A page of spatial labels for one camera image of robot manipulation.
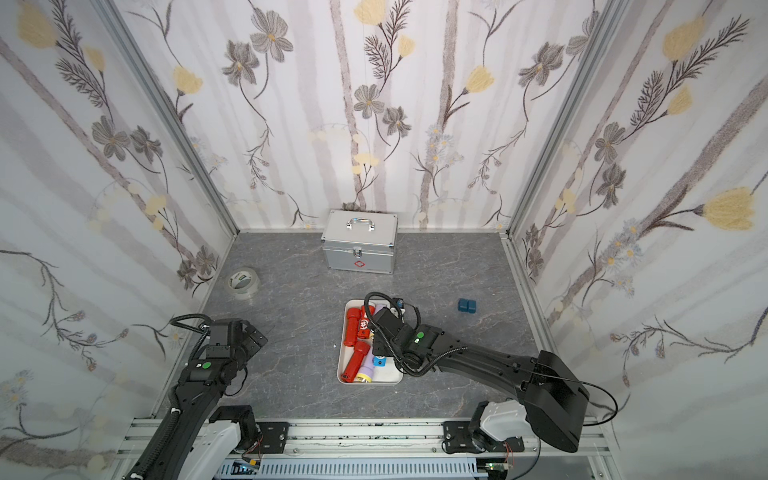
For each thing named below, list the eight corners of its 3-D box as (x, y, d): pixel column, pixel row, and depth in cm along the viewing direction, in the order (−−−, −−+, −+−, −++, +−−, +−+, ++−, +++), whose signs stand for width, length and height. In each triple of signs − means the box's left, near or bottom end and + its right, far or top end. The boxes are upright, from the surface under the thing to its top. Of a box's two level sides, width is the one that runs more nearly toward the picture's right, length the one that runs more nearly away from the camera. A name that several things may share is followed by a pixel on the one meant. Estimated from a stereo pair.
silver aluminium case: (329, 274, 110) (321, 243, 97) (337, 225, 127) (331, 194, 114) (396, 274, 110) (397, 243, 97) (395, 225, 127) (396, 194, 114)
